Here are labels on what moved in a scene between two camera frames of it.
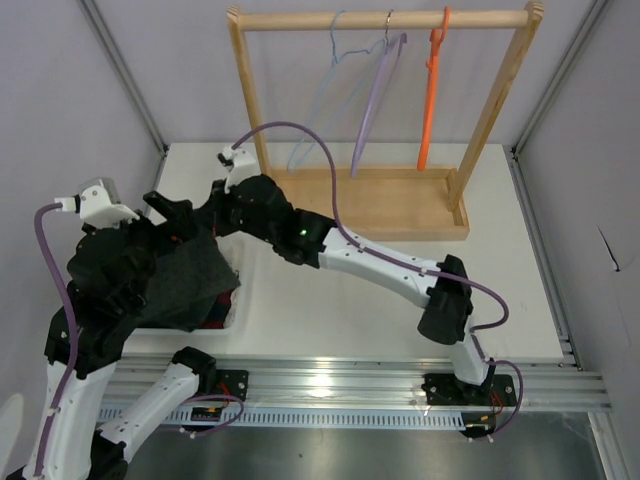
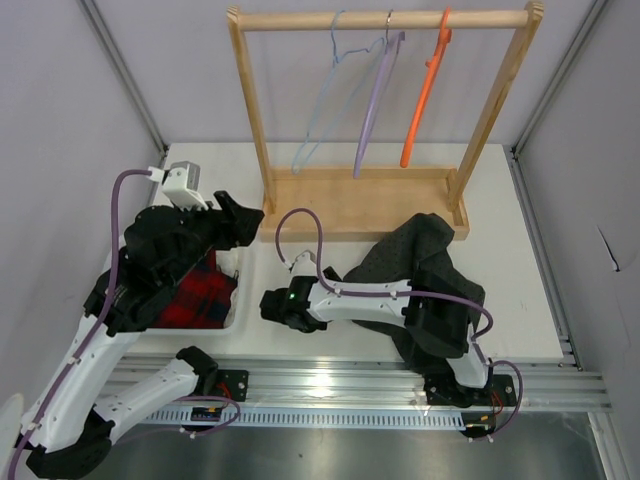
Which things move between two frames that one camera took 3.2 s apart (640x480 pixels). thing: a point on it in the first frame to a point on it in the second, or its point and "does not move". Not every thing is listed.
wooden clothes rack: (386, 204) does not move
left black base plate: (232, 382) does not move
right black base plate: (449, 390) does not move
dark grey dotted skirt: (189, 278) to (418, 246)
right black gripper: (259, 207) to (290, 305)
